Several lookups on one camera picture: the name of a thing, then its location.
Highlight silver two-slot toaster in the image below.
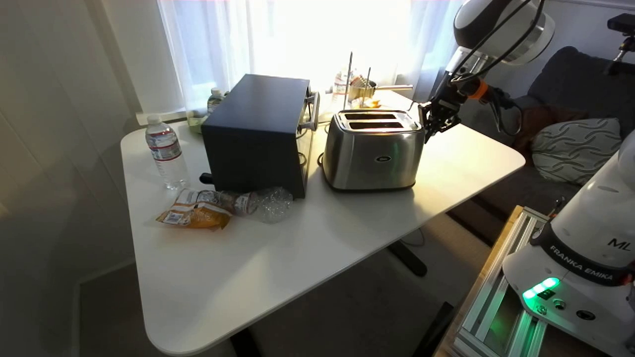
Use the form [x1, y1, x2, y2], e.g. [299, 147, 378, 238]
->
[320, 107, 430, 194]

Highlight clear plastic water bottle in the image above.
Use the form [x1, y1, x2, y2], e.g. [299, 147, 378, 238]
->
[144, 115, 193, 192]

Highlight crumpled clear plastic wrap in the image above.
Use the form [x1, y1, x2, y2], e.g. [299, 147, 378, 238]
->
[225, 186, 297, 224]

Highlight dark grey sofa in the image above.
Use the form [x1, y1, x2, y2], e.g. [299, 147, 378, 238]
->
[455, 43, 635, 224]

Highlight black toaster oven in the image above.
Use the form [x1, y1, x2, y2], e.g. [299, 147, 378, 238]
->
[199, 73, 324, 200]

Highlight bread in plastic bag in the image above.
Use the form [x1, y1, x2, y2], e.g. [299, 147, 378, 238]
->
[156, 186, 235, 232]

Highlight black table leg foot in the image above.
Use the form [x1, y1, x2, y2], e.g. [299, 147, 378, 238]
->
[386, 238, 431, 279]

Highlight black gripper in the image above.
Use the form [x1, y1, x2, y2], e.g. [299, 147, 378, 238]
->
[418, 75, 491, 143]

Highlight patterned grey pillow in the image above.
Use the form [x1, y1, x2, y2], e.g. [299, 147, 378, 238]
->
[531, 117, 626, 186]

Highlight white sheer curtain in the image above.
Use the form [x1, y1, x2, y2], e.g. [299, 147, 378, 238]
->
[156, 0, 465, 115]

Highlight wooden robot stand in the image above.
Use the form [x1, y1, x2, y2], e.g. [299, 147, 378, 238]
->
[433, 202, 635, 357]

